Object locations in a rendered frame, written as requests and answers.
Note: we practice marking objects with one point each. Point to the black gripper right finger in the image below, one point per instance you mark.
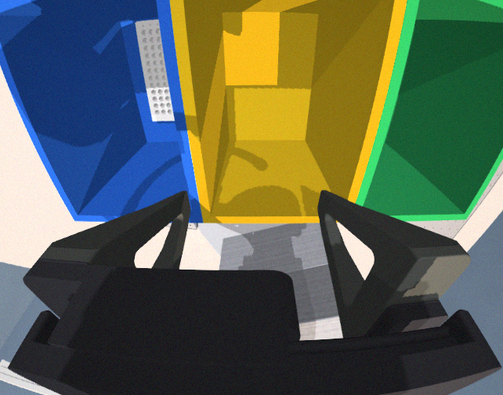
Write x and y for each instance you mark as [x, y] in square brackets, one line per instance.
[411, 264]

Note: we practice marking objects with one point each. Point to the white well plate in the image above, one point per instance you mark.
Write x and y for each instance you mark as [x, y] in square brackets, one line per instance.
[156, 81]

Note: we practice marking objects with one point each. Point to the blue bin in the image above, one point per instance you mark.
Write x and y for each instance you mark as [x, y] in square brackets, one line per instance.
[74, 70]

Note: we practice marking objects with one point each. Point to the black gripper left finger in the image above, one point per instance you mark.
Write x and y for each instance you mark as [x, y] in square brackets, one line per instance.
[116, 242]

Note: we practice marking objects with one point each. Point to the yellow open bin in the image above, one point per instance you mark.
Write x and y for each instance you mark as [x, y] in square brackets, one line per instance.
[282, 99]

